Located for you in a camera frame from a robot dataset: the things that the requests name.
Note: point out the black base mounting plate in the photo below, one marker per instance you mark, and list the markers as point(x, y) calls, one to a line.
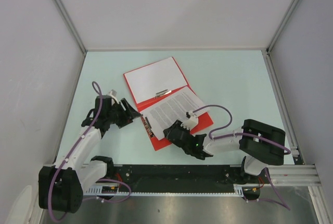
point(228, 173)

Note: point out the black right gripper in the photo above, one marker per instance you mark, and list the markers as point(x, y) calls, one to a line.
point(176, 124)

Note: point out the red file folder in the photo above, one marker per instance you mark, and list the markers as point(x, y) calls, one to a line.
point(204, 118)

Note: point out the white slotted cable duct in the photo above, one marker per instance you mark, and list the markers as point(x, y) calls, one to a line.
point(96, 191)

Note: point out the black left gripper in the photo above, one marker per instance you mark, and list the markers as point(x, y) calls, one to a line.
point(128, 114)

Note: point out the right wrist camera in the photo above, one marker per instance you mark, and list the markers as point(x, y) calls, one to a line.
point(191, 121)

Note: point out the text printed paper sheet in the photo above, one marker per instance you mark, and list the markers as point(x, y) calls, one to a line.
point(164, 113)

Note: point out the aluminium frame rail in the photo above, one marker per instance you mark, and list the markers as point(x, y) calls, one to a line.
point(290, 174)

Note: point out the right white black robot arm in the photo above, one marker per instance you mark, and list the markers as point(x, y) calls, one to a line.
point(263, 144)

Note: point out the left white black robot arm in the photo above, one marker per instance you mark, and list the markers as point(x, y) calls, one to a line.
point(63, 184)

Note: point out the metal folder clip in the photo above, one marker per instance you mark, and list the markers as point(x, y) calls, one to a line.
point(148, 127)
point(162, 93)

